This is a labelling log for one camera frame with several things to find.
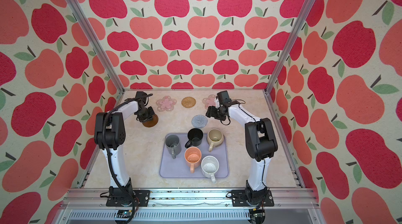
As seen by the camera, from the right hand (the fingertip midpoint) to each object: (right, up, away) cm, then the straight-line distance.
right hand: (213, 114), depth 97 cm
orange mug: (-13, -22, -11) cm, 28 cm away
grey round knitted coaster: (-9, -5, +5) cm, 11 cm away
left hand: (-39, -3, +7) cm, 39 cm away
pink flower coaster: (-34, +7, +16) cm, 38 cm away
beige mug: (+1, -14, -4) cm, 15 cm away
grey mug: (-24, -18, -7) cm, 31 cm away
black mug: (-11, -12, -9) cm, 18 cm away
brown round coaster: (-40, -5, +4) cm, 41 cm away
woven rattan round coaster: (-17, +8, +17) cm, 25 cm away
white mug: (-3, -27, -13) cm, 31 cm away
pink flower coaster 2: (-2, +8, +18) cm, 20 cm away
